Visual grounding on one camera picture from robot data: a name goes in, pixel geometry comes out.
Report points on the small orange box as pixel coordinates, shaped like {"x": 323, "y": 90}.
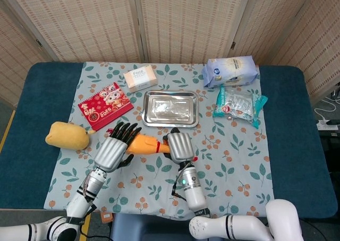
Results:
{"x": 106, "y": 217}

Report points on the peach Face tissue pack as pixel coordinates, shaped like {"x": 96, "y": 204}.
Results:
{"x": 140, "y": 77}

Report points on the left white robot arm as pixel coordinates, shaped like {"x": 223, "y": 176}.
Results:
{"x": 79, "y": 201}

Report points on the yellow plush toy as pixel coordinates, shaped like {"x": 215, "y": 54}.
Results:
{"x": 66, "y": 136}

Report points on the silver metal tray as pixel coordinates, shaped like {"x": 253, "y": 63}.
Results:
{"x": 170, "y": 108}

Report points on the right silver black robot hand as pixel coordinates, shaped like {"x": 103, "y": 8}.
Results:
{"x": 180, "y": 148}

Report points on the white power strip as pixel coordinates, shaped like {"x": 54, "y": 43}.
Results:
{"x": 322, "y": 125}

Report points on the yellow rubber chicken toy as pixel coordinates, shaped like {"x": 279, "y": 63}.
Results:
{"x": 143, "y": 145}

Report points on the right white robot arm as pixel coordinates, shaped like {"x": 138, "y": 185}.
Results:
{"x": 194, "y": 193}

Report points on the floral leaf print tablecloth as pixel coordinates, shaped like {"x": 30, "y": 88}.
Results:
{"x": 225, "y": 172}

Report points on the woven folding screen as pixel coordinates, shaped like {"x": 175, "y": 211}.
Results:
{"x": 79, "y": 20}

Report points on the teal snack bag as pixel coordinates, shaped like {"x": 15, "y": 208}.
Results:
{"x": 236, "y": 105}

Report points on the light blue tissue pack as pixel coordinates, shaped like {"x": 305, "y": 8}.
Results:
{"x": 231, "y": 71}

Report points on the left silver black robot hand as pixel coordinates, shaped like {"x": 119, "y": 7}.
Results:
{"x": 110, "y": 153}

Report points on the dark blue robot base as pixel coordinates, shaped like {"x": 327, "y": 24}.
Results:
{"x": 146, "y": 227}

